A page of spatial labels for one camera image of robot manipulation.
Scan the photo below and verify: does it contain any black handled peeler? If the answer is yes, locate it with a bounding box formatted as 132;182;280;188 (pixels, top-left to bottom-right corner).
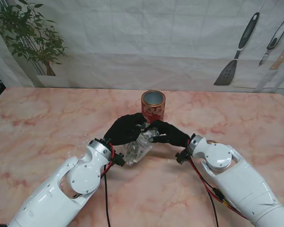
258;10;284;67

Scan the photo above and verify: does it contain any wooden handled knife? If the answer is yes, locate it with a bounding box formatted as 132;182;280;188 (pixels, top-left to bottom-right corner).
269;41;284;70

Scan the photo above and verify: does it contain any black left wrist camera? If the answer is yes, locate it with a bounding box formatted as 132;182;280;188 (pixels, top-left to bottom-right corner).
112;152;126;167

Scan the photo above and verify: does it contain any clear plastic tea bag pouch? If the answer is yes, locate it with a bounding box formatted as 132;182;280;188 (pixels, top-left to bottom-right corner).
124;122;160;167

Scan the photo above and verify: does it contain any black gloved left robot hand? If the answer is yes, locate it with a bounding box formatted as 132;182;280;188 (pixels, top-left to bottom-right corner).
103;112;147;147

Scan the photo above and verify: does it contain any red black left arm cable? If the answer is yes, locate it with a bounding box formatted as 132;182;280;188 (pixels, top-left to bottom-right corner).
100;144;116;227

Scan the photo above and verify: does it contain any red black right arm cable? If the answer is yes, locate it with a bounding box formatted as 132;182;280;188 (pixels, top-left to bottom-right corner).
186;151;249;227

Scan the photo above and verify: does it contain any black slotted spatula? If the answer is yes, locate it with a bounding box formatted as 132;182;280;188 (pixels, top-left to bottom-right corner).
214;12;260;86

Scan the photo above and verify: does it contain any white wrinkled backdrop cloth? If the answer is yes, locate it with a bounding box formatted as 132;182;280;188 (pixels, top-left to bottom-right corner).
0;0;284;94

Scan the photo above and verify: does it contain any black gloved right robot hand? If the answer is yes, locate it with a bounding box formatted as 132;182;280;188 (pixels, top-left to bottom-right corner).
149;120;191;148

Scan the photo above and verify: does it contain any red floral tea canister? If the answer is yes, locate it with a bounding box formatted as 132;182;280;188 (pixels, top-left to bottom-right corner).
141;90;166;123

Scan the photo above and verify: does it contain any red black arm cable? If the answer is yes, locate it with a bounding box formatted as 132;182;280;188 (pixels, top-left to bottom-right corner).
100;144;116;227
186;151;249;227

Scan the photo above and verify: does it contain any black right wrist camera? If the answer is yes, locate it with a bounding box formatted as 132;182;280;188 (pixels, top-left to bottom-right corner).
175;151;189;165

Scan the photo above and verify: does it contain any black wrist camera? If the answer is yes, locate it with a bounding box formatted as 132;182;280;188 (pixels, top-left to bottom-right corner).
112;152;126;167
175;151;189;165

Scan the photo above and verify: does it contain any green leafy plant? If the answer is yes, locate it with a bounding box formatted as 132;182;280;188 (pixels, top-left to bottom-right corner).
0;0;68;77

